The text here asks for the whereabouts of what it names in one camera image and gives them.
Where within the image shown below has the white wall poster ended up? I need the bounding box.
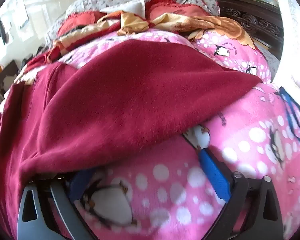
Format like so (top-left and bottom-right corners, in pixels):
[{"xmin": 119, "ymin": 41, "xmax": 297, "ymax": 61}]
[{"xmin": 13, "ymin": 0, "xmax": 30, "ymax": 30}]

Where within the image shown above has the red and orange blanket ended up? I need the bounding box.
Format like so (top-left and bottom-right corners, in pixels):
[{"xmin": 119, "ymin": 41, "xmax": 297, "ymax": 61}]
[{"xmin": 14, "ymin": 0, "xmax": 259, "ymax": 85}]

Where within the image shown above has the pink penguin print blanket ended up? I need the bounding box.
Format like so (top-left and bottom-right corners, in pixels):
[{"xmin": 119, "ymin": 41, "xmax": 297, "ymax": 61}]
[{"xmin": 0, "ymin": 29, "xmax": 300, "ymax": 240}]

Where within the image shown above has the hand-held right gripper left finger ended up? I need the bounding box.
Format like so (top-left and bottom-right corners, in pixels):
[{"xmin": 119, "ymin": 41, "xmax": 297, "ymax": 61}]
[{"xmin": 17, "ymin": 172, "xmax": 93, "ymax": 240}]

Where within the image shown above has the dark red fleece garment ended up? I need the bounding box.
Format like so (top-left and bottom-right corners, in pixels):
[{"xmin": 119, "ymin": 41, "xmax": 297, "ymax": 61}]
[{"xmin": 0, "ymin": 40, "xmax": 264, "ymax": 240}]

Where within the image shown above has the white pillow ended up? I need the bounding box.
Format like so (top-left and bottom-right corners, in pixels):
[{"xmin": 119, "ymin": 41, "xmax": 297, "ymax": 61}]
[{"xmin": 100, "ymin": 0, "xmax": 147, "ymax": 20}]

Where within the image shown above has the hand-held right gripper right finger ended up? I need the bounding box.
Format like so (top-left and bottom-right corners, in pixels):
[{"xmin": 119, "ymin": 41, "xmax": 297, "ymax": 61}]
[{"xmin": 198, "ymin": 151, "xmax": 283, "ymax": 240}]

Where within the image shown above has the dark carved wooden headboard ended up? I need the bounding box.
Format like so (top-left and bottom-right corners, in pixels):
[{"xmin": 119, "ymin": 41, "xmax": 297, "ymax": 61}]
[{"xmin": 210, "ymin": 0, "xmax": 284, "ymax": 60}]

